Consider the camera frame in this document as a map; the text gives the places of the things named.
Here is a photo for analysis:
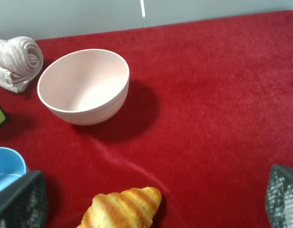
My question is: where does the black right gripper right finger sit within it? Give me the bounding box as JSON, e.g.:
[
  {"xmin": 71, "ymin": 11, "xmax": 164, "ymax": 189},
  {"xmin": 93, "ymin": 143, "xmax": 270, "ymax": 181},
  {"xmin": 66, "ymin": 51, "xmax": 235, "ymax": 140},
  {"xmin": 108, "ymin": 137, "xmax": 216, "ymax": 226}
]
[{"xmin": 265, "ymin": 164, "xmax": 293, "ymax": 228}]

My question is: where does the golden croissant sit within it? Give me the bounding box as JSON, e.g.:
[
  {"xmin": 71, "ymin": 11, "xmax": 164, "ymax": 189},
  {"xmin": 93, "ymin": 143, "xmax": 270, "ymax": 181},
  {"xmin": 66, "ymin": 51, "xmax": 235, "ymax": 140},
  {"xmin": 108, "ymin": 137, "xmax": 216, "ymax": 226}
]
[{"xmin": 79, "ymin": 187, "xmax": 162, "ymax": 228}]

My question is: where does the pink rolled towel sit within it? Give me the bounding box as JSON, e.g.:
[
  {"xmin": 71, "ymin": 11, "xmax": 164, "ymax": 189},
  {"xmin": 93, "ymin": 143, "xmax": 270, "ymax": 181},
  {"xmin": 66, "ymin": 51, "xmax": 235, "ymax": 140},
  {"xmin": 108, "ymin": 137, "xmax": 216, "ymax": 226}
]
[{"xmin": 0, "ymin": 36, "xmax": 44, "ymax": 94}]

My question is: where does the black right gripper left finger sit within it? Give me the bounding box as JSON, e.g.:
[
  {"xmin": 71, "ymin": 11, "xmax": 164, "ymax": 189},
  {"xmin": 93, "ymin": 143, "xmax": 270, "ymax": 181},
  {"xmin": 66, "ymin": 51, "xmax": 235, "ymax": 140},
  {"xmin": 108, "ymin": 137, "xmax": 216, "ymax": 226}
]
[{"xmin": 0, "ymin": 171, "xmax": 48, "ymax": 228}]

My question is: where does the blue bowl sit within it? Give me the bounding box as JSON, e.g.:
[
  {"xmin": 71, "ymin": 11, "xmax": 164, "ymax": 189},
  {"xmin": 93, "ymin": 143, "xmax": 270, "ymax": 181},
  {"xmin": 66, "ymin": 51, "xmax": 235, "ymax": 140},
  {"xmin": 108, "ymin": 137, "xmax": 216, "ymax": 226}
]
[{"xmin": 0, "ymin": 147, "xmax": 28, "ymax": 192}]

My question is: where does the pink bowl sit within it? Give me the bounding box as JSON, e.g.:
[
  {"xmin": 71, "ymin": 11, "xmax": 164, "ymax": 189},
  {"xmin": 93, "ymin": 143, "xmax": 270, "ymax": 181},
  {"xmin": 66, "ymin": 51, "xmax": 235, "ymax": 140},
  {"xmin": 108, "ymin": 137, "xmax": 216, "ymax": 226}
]
[{"xmin": 37, "ymin": 48, "xmax": 130, "ymax": 125}]

